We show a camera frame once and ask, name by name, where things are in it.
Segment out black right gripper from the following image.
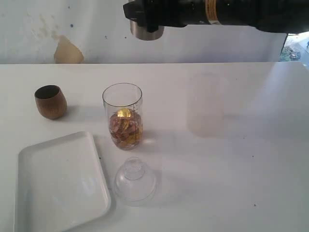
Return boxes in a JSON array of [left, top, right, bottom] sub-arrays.
[[123, 0, 205, 32]]

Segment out stainless steel cup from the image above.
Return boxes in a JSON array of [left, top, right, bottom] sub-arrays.
[[130, 21, 164, 41]]

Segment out brown wooden cup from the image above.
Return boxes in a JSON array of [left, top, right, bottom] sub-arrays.
[[34, 85, 67, 120]]

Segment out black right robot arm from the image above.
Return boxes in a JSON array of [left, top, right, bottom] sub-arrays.
[[123, 0, 309, 34]]

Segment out clear plastic shaker cup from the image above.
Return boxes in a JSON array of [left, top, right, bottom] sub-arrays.
[[102, 83, 143, 150]]

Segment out clear plastic shaker lid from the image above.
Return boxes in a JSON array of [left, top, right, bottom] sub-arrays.
[[113, 157, 157, 206]]

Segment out translucent white plastic beaker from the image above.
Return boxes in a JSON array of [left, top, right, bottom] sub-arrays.
[[186, 72, 226, 138]]

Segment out white rectangular tray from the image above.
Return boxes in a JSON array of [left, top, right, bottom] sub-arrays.
[[14, 131, 112, 232]]

